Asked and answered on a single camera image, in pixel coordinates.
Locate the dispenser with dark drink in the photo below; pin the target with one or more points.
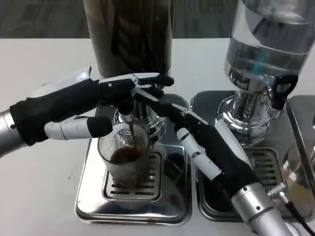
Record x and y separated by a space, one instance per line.
128 37

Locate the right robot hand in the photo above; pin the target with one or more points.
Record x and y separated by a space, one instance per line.
221 152

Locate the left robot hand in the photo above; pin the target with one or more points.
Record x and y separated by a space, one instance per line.
69 103

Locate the clear ribbed glass cup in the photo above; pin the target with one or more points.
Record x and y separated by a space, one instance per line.
128 172

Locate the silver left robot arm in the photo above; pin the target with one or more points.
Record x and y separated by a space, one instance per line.
7 132

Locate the dispenser with clear water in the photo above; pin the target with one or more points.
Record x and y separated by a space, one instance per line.
265 56

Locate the steel drip tray base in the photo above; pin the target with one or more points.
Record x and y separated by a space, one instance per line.
204 108
302 115
177 209

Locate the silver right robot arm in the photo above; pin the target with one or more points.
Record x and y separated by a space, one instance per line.
256 211

